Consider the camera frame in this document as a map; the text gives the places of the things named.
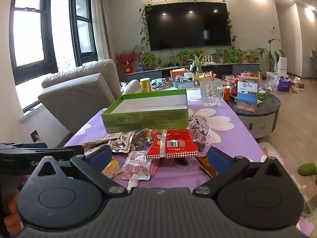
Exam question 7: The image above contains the black framed window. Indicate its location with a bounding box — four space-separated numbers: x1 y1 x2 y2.
10 0 99 113

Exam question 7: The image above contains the orange box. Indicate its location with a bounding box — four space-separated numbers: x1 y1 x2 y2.
170 69 188 80

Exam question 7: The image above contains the green slipper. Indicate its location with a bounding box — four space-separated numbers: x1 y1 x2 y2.
298 162 317 177

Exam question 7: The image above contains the green cardboard box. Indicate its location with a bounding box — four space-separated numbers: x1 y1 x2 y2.
101 88 189 133

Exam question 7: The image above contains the purple floral tablecloth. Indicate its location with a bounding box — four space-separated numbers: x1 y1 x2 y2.
64 89 314 238

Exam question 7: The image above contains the wicker basket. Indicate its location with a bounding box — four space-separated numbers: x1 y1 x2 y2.
194 72 216 85

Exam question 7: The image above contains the long brown snack packet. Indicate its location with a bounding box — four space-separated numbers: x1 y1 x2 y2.
81 132 123 149

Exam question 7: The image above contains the dark marble table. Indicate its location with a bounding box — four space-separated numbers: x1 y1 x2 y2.
226 89 282 139

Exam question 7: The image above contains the beige curtain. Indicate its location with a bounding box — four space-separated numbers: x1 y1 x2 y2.
90 0 115 62

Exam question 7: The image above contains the pile of dark packets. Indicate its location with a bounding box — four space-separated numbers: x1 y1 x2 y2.
152 78 172 90

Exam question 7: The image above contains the beige recliner armchair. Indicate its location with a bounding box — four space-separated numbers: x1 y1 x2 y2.
38 59 141 134

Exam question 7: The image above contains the orange snack packet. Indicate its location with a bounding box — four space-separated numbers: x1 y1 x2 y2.
197 151 220 178

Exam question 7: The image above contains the person's left hand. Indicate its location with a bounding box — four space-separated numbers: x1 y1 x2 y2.
4 176 26 229

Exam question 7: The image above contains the pink white jelly pouch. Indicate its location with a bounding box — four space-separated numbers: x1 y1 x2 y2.
122 151 152 194

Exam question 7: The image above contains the blue white carton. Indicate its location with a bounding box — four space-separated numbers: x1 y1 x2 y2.
235 79 260 113

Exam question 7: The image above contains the yellow snack packet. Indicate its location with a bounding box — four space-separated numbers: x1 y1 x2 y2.
101 156 123 179

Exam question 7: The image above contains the wall television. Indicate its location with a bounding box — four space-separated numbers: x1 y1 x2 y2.
148 2 232 52

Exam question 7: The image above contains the tall plant in white pot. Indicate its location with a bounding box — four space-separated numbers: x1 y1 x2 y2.
257 39 285 80

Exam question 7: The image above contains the red snack packet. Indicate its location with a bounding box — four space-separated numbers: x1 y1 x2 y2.
146 130 199 159

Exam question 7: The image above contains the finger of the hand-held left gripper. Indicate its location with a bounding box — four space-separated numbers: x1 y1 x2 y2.
0 142 48 151
48 146 85 155

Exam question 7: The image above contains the spider plant in vase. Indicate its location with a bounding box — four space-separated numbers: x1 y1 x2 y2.
188 53 206 75

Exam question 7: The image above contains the dark television cabinet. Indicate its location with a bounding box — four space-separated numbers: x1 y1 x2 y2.
125 63 260 82

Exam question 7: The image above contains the blue grey tray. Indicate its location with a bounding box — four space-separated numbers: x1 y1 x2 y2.
173 78 197 89

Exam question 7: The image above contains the clear nut snack packet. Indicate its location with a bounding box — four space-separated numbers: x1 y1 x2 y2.
134 128 159 146

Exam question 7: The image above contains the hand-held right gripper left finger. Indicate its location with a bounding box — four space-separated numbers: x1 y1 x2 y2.
30 145 126 199

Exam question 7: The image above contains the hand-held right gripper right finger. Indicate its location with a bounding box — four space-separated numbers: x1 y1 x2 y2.
193 147 290 199

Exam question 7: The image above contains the purple bag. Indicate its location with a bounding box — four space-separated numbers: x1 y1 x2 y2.
277 77 291 92

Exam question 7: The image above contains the silver clear snack packet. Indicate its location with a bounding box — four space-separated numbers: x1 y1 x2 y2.
188 119 211 152

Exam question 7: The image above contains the yellow can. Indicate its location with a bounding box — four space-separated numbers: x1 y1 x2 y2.
140 78 152 94

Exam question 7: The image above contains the row of potted green plants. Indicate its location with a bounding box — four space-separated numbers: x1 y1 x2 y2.
140 47 259 71

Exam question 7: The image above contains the red berry decoration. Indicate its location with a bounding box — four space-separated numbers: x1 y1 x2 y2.
114 45 142 73

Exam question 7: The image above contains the white patterned snack packet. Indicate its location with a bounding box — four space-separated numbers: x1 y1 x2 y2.
109 132 136 153

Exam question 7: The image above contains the white air purifier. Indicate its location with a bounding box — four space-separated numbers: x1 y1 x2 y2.
277 58 289 76

